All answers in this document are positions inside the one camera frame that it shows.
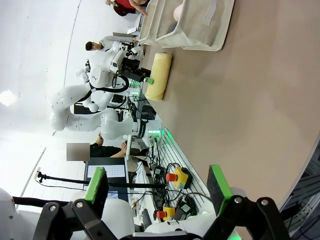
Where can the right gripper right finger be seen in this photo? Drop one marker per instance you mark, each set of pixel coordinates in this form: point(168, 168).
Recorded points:
point(218, 185)

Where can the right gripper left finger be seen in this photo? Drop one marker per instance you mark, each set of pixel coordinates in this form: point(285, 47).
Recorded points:
point(96, 185)

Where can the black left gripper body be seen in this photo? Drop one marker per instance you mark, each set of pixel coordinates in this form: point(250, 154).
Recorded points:
point(131, 67)

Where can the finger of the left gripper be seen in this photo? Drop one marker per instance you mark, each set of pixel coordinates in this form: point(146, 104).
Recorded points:
point(145, 72)
point(145, 78)

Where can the yellow towel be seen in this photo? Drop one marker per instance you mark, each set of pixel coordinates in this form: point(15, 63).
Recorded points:
point(160, 75)

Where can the pink towel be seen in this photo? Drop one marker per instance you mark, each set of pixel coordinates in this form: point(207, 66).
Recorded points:
point(178, 13)

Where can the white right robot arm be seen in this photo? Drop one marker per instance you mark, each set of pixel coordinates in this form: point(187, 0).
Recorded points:
point(117, 217)

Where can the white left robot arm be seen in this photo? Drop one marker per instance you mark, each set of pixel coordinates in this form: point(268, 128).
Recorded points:
point(65, 100)

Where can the hoodie person right hand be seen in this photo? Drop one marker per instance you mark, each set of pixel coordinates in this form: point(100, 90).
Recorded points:
point(137, 5)

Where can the monitor with grid pattern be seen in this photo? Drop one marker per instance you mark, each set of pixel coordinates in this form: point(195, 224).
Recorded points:
point(105, 171)

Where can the seated person light jacket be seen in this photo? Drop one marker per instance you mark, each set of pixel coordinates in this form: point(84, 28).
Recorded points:
point(110, 41)

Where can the black equipment box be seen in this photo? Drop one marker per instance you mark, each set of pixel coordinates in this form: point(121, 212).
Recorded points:
point(147, 112)

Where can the seated person black shirt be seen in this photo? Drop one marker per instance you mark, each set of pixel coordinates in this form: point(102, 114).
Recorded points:
point(102, 151)

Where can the yellow emergency stop button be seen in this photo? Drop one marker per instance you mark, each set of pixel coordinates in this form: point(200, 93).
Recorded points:
point(168, 211)
point(182, 176)

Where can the black power adapter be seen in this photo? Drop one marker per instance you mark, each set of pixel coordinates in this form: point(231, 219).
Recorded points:
point(186, 207)

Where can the beige fabric basket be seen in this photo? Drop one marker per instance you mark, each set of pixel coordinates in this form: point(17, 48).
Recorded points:
point(200, 32)
point(150, 27)

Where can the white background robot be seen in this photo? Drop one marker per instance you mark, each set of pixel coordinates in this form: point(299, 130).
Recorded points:
point(83, 72)

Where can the slatted aluminium panel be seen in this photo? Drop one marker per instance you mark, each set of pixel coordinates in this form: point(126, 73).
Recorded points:
point(175, 155)

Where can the control box with green lights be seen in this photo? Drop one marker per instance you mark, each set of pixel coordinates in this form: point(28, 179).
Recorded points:
point(153, 136)

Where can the red garment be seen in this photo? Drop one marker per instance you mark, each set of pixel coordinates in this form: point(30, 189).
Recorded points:
point(122, 8)

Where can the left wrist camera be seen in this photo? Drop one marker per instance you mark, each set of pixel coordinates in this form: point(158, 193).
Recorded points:
point(133, 51)

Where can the black camera pole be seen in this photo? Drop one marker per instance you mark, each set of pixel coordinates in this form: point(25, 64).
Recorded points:
point(75, 180)

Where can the aluminium profile frame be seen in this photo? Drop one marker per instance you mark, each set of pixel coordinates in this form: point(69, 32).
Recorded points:
point(305, 212)

